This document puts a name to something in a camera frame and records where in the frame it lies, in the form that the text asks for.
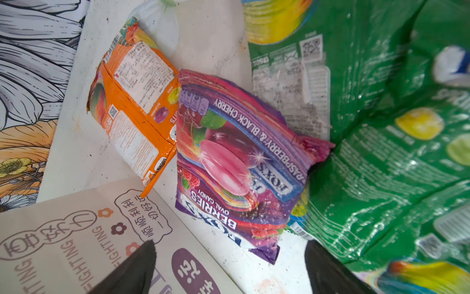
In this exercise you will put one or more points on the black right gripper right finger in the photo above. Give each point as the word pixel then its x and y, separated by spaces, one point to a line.
pixel 328 276

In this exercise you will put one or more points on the orange snack packet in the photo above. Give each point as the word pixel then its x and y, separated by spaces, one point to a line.
pixel 134 98

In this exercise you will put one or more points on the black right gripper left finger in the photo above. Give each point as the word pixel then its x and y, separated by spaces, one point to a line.
pixel 133 276

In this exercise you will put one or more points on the green Fox's candy packet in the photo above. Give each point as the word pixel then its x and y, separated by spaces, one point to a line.
pixel 388 83

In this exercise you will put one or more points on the purple Fox's berries packet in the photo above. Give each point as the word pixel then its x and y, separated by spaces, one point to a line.
pixel 240 168

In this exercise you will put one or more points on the white printed paper bag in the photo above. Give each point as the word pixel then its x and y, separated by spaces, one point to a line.
pixel 69 244

